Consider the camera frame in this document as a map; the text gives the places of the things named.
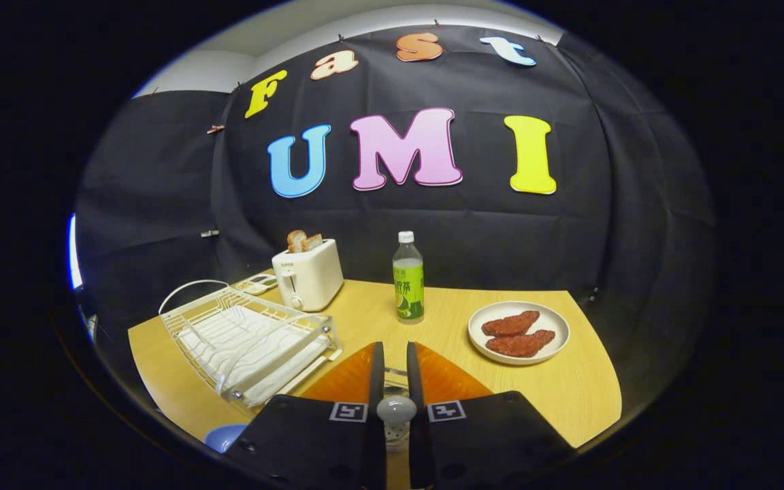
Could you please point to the white ribbed drain tray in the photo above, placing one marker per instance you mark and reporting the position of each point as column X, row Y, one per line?
column 229, row 340

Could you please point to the toasted bread slice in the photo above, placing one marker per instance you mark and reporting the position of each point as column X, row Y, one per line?
column 313, row 241
column 295, row 241

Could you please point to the white toaster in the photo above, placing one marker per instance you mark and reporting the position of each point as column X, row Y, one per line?
column 314, row 275

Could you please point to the blue plate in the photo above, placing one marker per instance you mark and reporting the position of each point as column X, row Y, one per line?
column 225, row 437

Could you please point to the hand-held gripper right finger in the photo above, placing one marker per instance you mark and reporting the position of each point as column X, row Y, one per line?
column 487, row 442

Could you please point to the brown meat piece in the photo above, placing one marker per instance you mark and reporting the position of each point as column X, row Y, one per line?
column 509, row 324
column 521, row 344

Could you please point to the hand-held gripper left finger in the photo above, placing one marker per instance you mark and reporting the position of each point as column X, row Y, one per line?
column 303, row 442

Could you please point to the round white dish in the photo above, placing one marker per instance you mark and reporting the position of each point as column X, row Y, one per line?
column 555, row 323

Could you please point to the green label drink bottle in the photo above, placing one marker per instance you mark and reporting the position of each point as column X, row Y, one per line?
column 409, row 286

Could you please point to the white divided condiment tray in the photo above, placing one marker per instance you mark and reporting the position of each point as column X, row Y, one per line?
column 259, row 283

